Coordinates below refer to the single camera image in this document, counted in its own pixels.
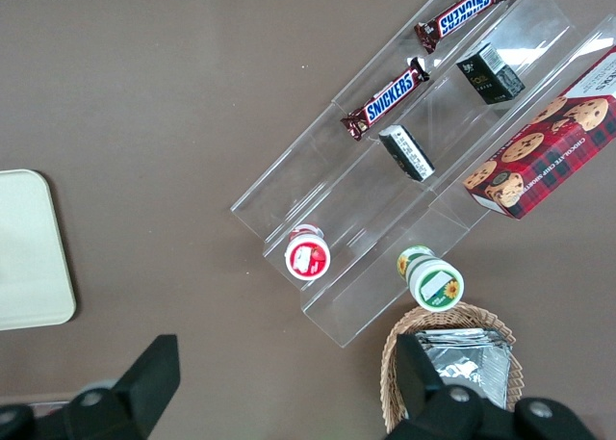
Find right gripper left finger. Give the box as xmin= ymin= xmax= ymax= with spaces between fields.
xmin=65 ymin=333 xmax=182 ymax=440

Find silver foil packets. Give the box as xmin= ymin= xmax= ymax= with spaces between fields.
xmin=412 ymin=327 xmax=513 ymax=412

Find red lid yogurt cup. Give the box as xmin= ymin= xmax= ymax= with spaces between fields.
xmin=283 ymin=222 xmax=332 ymax=281

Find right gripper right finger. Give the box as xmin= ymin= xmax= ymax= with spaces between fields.
xmin=384 ymin=333 xmax=485 ymax=440

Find green lid yogurt cup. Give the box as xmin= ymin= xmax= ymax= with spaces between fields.
xmin=395 ymin=244 xmax=466 ymax=313

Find Snickers bar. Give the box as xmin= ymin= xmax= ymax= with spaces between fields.
xmin=340 ymin=56 xmax=431 ymax=143
xmin=414 ymin=0 xmax=516 ymax=56

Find small black box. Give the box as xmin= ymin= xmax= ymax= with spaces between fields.
xmin=377 ymin=123 xmax=437 ymax=184
xmin=454 ymin=41 xmax=526 ymax=106

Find clear acrylic tiered stand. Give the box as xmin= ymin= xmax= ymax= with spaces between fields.
xmin=229 ymin=0 xmax=616 ymax=349

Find beige plastic tray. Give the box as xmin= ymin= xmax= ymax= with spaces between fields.
xmin=0 ymin=168 xmax=78 ymax=332

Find red tartan cookie box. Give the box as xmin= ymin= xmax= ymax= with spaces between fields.
xmin=462 ymin=44 xmax=616 ymax=221

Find light wicker basket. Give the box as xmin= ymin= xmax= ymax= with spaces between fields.
xmin=380 ymin=300 xmax=524 ymax=436

